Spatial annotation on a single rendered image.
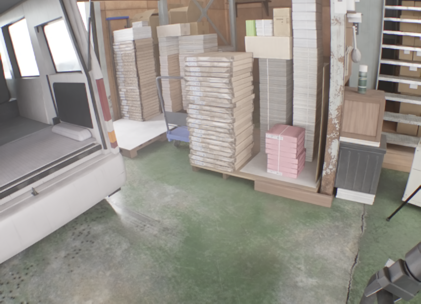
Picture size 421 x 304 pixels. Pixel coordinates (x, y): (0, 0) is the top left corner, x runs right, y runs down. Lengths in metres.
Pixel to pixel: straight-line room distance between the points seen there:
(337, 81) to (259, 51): 0.91
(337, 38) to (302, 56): 0.60
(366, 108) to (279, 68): 0.90
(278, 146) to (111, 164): 1.32
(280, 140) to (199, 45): 2.20
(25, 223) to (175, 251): 0.96
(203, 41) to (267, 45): 1.63
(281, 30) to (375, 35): 0.92
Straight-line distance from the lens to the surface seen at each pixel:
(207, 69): 2.37
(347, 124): 2.18
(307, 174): 2.55
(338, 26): 2.00
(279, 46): 2.57
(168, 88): 4.26
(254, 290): 1.67
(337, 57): 2.01
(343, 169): 2.32
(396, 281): 0.73
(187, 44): 4.25
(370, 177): 2.33
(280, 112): 2.67
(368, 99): 2.11
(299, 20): 2.52
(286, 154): 2.40
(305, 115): 2.62
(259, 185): 2.43
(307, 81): 2.54
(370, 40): 2.88
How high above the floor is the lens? 1.33
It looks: 22 degrees down
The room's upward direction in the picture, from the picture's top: 4 degrees counter-clockwise
